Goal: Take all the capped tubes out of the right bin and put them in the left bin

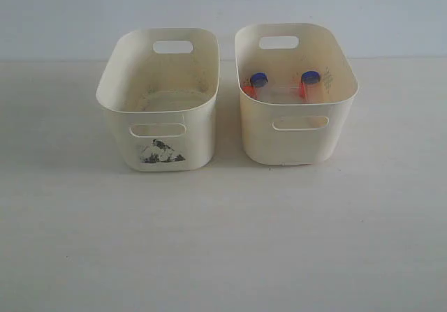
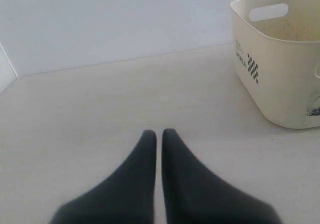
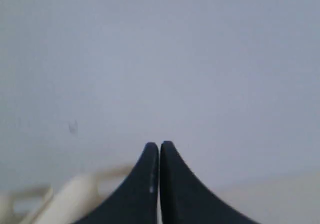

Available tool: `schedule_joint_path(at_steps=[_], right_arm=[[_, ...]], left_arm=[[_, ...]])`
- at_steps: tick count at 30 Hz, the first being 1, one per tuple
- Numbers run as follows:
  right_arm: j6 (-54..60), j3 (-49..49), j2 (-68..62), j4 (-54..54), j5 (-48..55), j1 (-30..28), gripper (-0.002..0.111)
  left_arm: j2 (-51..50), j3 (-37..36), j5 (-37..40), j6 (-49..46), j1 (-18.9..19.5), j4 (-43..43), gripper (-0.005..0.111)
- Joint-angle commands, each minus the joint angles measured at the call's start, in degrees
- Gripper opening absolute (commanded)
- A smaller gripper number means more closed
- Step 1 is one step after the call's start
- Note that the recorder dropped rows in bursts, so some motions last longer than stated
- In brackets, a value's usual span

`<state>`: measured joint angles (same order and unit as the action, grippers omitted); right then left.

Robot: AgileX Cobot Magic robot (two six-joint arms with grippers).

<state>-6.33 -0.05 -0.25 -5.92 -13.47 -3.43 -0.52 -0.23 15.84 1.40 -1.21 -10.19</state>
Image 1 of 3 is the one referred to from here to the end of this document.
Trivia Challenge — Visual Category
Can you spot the blue-capped clear tube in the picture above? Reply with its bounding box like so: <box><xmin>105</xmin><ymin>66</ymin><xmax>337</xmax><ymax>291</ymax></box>
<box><xmin>249</xmin><ymin>72</ymin><xmax>275</xmax><ymax>102</ymax></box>
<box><xmin>300</xmin><ymin>70</ymin><xmax>323</xmax><ymax>104</ymax></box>

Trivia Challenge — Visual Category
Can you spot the cream plastic bin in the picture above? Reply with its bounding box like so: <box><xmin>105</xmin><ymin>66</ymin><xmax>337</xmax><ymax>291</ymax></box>
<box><xmin>235</xmin><ymin>23</ymin><xmax>358</xmax><ymax>165</ymax></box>
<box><xmin>96</xmin><ymin>28</ymin><xmax>220</xmax><ymax>172</ymax></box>

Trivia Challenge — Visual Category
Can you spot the orange-capped clear tube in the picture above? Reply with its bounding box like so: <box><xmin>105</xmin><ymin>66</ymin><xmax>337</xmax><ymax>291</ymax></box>
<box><xmin>279</xmin><ymin>82</ymin><xmax>307</xmax><ymax>102</ymax></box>
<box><xmin>242</xmin><ymin>85</ymin><xmax>302</xmax><ymax>105</ymax></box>

